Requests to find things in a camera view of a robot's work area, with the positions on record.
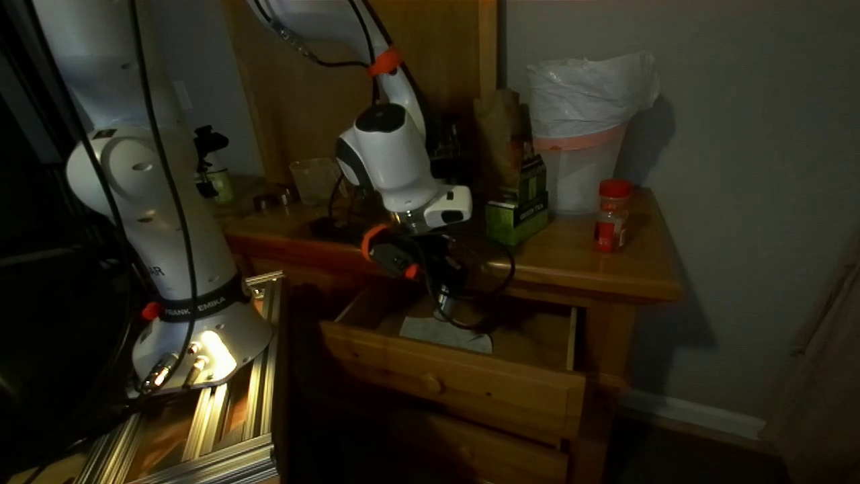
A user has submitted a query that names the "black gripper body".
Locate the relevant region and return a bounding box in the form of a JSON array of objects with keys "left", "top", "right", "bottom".
[{"left": 361, "top": 224, "right": 465, "bottom": 295}]

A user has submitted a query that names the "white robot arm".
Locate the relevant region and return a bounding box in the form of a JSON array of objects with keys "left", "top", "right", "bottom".
[{"left": 32, "top": 0, "right": 473, "bottom": 392}]

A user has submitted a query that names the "grey cloth in drawer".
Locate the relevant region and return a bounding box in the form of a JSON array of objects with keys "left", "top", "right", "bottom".
[{"left": 400, "top": 316, "right": 492, "bottom": 356}]

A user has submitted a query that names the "open wooden drawer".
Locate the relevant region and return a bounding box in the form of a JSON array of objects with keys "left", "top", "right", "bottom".
[{"left": 324, "top": 285, "right": 587, "bottom": 446}]

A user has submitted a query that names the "red spice jar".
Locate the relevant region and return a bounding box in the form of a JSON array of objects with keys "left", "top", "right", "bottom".
[{"left": 595, "top": 181, "right": 634, "bottom": 254}]

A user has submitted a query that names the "green box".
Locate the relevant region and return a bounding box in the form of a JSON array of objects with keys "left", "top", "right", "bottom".
[{"left": 484, "top": 156, "right": 548, "bottom": 247}]

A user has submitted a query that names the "clear plastic cup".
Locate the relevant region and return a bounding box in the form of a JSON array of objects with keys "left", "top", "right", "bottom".
[{"left": 290, "top": 158, "right": 341, "bottom": 205}]

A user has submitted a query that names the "brown paper bag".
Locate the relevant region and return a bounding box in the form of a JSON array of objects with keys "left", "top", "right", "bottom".
[{"left": 473, "top": 90, "right": 528, "bottom": 197}]

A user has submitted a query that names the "wooden nightstand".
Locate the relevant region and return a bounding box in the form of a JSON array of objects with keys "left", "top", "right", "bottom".
[{"left": 224, "top": 191, "right": 684, "bottom": 484}]

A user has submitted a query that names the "white lined trash bin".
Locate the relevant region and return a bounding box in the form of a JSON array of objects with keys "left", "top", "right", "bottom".
[{"left": 528, "top": 51, "right": 661, "bottom": 216}]

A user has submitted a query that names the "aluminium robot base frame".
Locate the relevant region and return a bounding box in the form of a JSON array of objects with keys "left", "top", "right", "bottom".
[{"left": 8, "top": 268, "right": 287, "bottom": 484}]

